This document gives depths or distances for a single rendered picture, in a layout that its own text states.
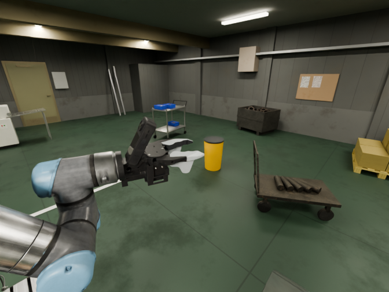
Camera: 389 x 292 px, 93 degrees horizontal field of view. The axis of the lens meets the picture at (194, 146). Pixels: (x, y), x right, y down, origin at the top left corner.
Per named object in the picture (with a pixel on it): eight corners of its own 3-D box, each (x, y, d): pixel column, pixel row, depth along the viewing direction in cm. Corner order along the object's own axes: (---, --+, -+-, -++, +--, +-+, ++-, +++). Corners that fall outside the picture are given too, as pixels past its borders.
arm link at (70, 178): (48, 189, 43) (37, 156, 40) (101, 179, 47) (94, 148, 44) (37, 210, 36) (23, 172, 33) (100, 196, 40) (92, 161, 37)
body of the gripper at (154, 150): (162, 165, 54) (118, 174, 49) (162, 139, 50) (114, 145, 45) (171, 181, 48) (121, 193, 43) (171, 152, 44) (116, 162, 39)
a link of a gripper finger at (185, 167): (202, 168, 50) (168, 169, 49) (204, 149, 48) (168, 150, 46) (204, 175, 48) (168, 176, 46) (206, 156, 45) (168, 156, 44)
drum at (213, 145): (226, 168, 371) (228, 139, 349) (212, 174, 348) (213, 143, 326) (212, 161, 399) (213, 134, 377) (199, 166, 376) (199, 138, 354)
